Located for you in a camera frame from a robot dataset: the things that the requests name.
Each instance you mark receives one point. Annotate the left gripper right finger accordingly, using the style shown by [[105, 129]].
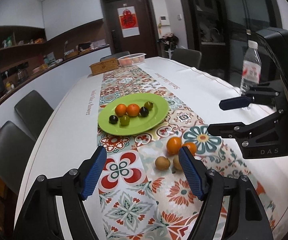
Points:
[[246, 217]]

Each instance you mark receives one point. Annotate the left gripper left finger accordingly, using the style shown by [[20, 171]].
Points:
[[39, 219]]

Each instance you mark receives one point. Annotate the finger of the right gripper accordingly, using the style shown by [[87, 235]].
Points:
[[236, 131], [241, 101]]

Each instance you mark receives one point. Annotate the orange mandarin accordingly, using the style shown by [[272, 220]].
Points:
[[120, 110], [191, 147], [133, 110], [173, 145]]

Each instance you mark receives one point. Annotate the brown longan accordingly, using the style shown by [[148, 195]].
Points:
[[176, 163], [162, 163]]

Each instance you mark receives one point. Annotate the green plum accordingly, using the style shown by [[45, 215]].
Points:
[[124, 120], [148, 105]]

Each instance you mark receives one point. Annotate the dark plum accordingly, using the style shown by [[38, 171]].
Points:
[[144, 112], [113, 119]]

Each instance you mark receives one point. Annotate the white kitchen counter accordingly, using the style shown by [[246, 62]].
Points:
[[52, 84]]

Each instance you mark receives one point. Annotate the clear water bottle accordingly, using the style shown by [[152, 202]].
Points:
[[251, 67]]

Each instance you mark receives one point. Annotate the near left dark chair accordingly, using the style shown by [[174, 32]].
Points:
[[15, 150]]

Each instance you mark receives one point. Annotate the right side dark chair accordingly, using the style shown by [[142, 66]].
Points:
[[188, 57]]

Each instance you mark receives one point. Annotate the glass sliding door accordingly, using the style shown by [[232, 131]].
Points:
[[244, 19]]

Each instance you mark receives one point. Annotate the white tablecloth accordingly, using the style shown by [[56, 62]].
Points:
[[70, 135]]

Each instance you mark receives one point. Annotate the patterned table runner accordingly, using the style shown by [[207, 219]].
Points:
[[143, 191]]

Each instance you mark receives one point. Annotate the green plate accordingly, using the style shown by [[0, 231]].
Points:
[[137, 124]]

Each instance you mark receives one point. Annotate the black bag on rack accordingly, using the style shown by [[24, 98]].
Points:
[[168, 43]]

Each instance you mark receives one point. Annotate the white intercom panel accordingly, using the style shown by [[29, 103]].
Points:
[[164, 21]]

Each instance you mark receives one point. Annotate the clear plastic fruit container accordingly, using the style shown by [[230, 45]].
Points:
[[131, 60]]

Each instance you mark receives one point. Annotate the far end dark chair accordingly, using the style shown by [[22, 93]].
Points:
[[115, 56]]

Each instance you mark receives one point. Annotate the woven wicker box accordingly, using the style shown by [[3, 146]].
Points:
[[104, 66]]

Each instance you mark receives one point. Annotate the dark wooden door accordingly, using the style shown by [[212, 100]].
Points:
[[146, 42]]

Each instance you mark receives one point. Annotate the red fu door poster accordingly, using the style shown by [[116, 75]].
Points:
[[128, 21]]

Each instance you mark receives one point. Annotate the white upper cabinets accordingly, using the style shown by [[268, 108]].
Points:
[[54, 16]]

